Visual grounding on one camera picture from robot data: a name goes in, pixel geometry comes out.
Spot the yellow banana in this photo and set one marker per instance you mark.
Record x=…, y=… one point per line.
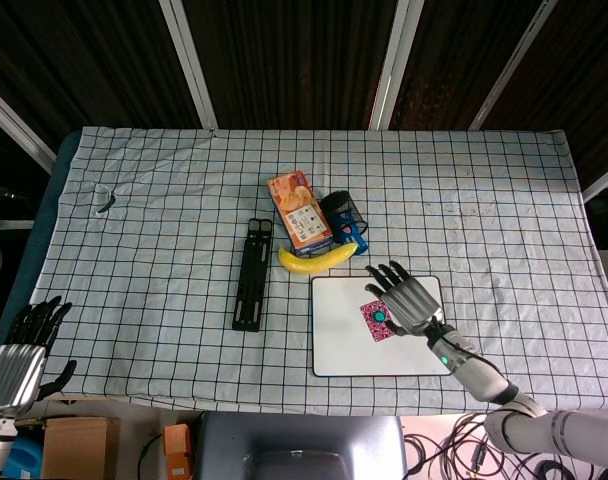
x=314, y=262

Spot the black folding laptop stand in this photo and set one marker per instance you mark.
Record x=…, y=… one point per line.
x=251, y=280

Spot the orange plastic block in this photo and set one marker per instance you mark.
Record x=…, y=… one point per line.
x=178, y=445

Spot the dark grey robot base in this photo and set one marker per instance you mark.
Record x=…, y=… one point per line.
x=299, y=445

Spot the blue cookie packet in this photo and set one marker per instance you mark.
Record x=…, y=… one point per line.
x=351, y=235

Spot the white black-checked tablecloth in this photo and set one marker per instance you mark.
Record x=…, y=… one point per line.
x=184, y=350

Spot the blue plastic container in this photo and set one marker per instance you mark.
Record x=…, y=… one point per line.
x=24, y=457

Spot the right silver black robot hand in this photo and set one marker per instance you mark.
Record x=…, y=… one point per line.
x=411, y=300

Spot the teal round plastic disc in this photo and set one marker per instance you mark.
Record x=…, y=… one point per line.
x=380, y=316

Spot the orange cracker box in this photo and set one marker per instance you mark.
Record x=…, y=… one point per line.
x=299, y=210

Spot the small black white clip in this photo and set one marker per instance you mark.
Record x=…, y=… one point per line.
x=105, y=202

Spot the brown cardboard box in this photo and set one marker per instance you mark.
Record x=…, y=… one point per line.
x=79, y=447

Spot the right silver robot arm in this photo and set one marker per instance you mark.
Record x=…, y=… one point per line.
x=489, y=380

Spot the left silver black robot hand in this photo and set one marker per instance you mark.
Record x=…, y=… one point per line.
x=14, y=365

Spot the white frame post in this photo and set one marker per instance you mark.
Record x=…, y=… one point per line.
x=191, y=65
x=394, y=65
x=511, y=65
x=604, y=182
x=19, y=130

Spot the black mesh pen cup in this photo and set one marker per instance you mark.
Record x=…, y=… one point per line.
x=340, y=205

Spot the white board black frame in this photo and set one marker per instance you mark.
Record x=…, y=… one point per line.
x=344, y=340

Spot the pink-patterned card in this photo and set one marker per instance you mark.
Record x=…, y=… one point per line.
x=376, y=330

